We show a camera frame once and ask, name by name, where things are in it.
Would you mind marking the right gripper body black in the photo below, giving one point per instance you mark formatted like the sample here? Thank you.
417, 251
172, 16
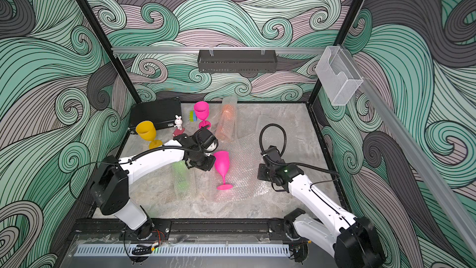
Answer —
266, 173

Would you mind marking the yellow wine glass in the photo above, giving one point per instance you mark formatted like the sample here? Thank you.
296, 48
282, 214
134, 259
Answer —
147, 131

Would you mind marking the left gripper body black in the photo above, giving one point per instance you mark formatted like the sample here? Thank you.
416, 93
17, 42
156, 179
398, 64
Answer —
203, 162

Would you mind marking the pink wine glass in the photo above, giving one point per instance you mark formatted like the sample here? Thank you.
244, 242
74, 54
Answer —
201, 110

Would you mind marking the green glass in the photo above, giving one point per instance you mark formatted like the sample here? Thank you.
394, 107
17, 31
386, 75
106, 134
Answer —
184, 181

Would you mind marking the aluminium rail right wall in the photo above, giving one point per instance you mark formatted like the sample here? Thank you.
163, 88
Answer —
451, 205

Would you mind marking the black wall tray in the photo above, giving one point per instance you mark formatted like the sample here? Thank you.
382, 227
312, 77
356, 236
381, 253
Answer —
235, 61

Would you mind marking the white bunny figurine pink base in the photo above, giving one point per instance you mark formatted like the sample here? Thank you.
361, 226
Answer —
178, 125

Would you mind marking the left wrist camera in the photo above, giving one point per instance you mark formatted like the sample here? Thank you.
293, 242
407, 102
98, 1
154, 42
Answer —
206, 141

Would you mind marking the orange glass in bubble wrap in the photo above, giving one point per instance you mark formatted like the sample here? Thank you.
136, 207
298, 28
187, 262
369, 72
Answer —
226, 128

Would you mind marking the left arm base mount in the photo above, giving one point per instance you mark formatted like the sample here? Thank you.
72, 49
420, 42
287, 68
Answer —
153, 230

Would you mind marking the clear plastic wall bin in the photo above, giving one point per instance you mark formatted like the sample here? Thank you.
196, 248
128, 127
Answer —
338, 74

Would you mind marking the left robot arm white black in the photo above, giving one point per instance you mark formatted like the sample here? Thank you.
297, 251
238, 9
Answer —
111, 182

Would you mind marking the aluminium rail back wall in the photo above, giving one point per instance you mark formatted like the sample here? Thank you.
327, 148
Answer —
195, 50

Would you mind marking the green blue small block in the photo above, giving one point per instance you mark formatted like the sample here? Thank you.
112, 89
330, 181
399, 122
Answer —
192, 116

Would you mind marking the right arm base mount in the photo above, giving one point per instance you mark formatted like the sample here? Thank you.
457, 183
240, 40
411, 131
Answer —
280, 229

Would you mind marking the black case box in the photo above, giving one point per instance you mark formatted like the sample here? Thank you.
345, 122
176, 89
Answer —
162, 113

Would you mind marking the white slotted cable duct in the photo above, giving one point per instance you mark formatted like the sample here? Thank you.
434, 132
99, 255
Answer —
188, 249

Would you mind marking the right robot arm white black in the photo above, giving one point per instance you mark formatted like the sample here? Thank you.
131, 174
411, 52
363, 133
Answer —
353, 242

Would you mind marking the aluminium rail wall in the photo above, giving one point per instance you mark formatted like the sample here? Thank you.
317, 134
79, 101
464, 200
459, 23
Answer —
195, 50
451, 205

